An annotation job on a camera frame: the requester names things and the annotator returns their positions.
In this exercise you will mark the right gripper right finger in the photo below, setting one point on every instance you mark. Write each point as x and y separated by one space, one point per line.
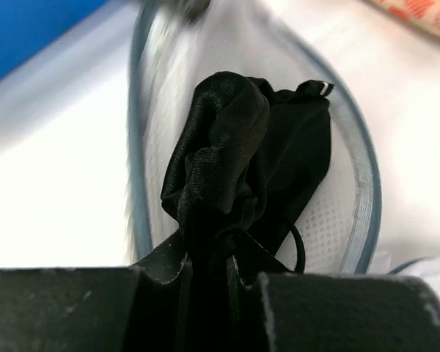
274 309

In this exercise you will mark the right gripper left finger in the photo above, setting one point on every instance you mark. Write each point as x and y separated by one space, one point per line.
141 307

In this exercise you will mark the black bra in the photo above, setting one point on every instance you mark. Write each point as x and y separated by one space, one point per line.
247 162

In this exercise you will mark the floral patterned laundry bag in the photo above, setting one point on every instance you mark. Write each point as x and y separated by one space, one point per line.
420 17

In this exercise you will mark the blue plastic bin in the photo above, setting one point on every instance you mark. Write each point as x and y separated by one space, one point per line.
51 28

